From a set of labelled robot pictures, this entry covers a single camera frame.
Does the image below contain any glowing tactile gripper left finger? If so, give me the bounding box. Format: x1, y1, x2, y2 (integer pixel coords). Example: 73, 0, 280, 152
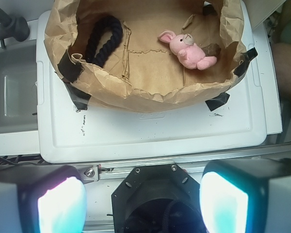
0, 165, 87, 233

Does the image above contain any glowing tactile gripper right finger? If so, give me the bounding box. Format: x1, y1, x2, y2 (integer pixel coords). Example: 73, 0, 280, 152
199, 158, 291, 233

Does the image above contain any pink plush bunny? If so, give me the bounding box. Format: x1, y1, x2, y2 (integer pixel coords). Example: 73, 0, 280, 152
158, 31, 217, 70

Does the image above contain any white plastic bin lid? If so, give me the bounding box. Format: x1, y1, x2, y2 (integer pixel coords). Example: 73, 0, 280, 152
36, 0, 267, 163

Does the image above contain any black tape front right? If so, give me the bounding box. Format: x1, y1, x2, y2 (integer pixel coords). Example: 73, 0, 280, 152
205, 92, 230, 112

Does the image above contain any black tape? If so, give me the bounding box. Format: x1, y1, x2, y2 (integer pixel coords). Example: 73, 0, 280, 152
205, 92, 230, 112
65, 83, 91, 110
233, 47, 258, 78

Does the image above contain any black tape front left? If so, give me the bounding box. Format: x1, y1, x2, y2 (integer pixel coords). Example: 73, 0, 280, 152
65, 83, 91, 110

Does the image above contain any grey sink basin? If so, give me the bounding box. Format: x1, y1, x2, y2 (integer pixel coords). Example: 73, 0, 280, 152
0, 40, 38, 133

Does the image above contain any black tape left rim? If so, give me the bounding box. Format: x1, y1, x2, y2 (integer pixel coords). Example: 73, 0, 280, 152
57, 50, 84, 83

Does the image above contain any black tape right side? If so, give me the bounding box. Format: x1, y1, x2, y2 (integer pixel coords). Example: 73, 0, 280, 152
233, 47, 258, 78

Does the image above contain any brown stone-like chunk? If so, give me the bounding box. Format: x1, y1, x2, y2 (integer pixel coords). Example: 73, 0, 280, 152
201, 43, 221, 57

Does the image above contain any brown paper bag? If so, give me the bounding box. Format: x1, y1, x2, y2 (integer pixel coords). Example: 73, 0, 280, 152
44, 0, 246, 113

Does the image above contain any dark grey faucet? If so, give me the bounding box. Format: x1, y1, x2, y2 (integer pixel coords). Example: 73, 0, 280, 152
0, 8, 30, 49

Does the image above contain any aluminium frame rail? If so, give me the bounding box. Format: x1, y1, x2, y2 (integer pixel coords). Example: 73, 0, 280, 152
0, 143, 291, 182

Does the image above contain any black octagonal mount plate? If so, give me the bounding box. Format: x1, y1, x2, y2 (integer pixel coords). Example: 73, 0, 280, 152
111, 164, 206, 233

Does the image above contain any dark navy rope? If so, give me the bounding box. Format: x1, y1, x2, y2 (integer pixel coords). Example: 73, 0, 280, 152
84, 15, 124, 67

